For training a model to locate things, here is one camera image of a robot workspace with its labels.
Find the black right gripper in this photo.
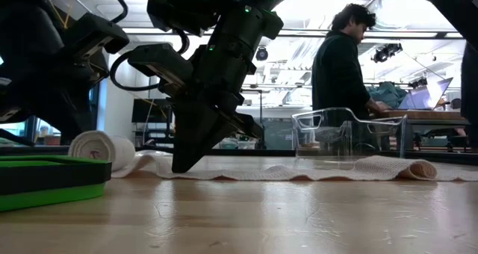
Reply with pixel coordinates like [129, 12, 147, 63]
[171, 37, 264, 174]

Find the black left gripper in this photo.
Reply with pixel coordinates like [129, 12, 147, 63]
[0, 29, 109, 145]

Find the clear plastic bag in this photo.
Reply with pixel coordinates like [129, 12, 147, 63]
[133, 149, 175, 158]

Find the black monitor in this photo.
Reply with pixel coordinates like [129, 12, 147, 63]
[131, 98, 175, 124]

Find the green black square tray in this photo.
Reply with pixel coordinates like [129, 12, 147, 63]
[0, 155, 113, 213]

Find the person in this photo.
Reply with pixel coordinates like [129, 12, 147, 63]
[311, 3, 391, 152]

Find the blue cloth pile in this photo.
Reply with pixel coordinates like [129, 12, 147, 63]
[367, 81, 409, 109]

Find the clear plastic bin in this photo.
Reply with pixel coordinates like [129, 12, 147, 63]
[291, 107, 408, 170]

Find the open laptop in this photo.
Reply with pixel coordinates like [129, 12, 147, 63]
[397, 77, 454, 111]

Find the wooden workbench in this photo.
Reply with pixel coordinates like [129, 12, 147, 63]
[369, 109, 472, 153]

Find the ceiling light strip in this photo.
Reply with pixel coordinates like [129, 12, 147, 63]
[122, 27, 464, 39]

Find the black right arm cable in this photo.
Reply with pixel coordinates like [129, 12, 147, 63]
[109, 28, 190, 93]

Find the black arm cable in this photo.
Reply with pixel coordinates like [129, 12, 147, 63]
[103, 0, 130, 24]
[109, 28, 190, 93]

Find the black metal table frame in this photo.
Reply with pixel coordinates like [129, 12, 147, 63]
[0, 144, 478, 166]

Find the black ceiling camera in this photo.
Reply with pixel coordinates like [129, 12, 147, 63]
[255, 46, 270, 63]
[370, 43, 404, 64]

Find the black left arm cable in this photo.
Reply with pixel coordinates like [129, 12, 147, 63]
[103, 0, 130, 24]

